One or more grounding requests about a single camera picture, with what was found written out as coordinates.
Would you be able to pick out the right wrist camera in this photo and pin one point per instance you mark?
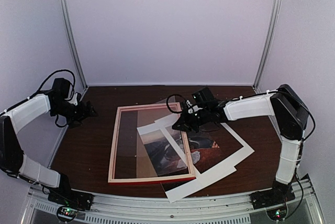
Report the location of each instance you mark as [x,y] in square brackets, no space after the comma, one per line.
[204,97]

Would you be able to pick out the white mat board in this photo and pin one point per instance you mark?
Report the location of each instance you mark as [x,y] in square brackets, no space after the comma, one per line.
[232,147]

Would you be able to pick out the brown backing board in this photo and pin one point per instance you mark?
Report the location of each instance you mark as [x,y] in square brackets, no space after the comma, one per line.
[149,116]

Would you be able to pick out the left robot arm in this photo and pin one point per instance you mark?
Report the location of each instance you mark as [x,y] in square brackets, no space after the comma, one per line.
[16,121]

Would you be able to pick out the circuit board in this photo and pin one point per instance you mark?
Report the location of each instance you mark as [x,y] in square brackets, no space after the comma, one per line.
[66,214]
[277,214]

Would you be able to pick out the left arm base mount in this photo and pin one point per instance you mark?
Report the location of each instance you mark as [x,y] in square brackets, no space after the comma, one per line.
[70,197]

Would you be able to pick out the right aluminium corner post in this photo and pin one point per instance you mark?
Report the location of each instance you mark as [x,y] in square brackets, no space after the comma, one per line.
[276,7]

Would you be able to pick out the aluminium front rail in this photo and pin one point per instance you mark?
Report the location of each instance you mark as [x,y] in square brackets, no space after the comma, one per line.
[235,208]

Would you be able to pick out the right circuit board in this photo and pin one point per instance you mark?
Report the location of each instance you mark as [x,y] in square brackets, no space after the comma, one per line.
[277,214]

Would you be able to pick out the canyon landscape photo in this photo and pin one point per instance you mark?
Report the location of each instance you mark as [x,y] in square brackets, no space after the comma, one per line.
[156,157]

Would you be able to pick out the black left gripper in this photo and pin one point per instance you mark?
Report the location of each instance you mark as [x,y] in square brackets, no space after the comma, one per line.
[82,114]

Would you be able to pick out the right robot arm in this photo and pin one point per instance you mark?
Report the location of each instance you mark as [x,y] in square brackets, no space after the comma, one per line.
[283,103]

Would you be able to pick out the left circuit board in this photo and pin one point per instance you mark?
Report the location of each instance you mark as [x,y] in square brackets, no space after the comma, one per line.
[66,214]

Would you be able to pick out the aluminium corner post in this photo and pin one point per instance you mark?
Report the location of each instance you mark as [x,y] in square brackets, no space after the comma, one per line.
[276,7]
[72,44]

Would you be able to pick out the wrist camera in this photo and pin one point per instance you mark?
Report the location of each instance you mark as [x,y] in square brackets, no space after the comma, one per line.
[62,87]
[204,97]

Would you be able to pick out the red wooden picture frame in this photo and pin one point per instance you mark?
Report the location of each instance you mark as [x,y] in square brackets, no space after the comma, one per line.
[113,150]

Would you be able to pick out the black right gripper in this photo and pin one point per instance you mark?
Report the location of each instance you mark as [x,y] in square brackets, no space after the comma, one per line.
[184,121]

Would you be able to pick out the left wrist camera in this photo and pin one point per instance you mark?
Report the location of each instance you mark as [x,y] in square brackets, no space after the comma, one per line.
[62,87]

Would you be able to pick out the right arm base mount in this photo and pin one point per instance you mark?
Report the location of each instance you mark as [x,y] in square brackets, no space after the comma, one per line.
[272,195]

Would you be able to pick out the left aluminium corner post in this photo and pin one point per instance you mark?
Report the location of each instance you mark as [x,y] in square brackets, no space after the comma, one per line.
[72,44]

